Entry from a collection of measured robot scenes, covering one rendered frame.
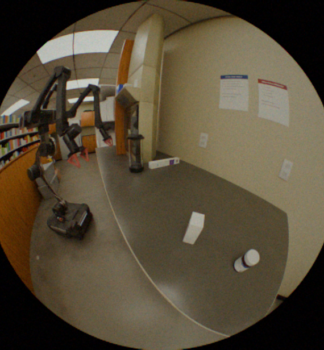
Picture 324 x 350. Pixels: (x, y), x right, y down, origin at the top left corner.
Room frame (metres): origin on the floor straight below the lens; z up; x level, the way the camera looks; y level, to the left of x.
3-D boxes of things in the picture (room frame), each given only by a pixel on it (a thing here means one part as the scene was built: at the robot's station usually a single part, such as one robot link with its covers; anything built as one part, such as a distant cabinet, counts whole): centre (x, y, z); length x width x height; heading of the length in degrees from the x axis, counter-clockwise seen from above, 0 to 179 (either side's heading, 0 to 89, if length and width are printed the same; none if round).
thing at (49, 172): (1.13, 2.63, 0.49); 0.60 x 0.42 x 0.33; 38
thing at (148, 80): (0.94, 0.19, 1.33); 0.32 x 0.25 x 0.77; 38
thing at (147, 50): (0.94, 0.19, 2.18); 0.32 x 0.25 x 0.93; 38
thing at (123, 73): (1.14, 0.30, 1.64); 0.49 x 0.03 x 1.40; 128
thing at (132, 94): (0.83, 0.33, 1.46); 0.32 x 0.11 x 0.10; 38
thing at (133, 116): (0.86, 0.29, 1.19); 0.30 x 0.01 x 0.40; 38
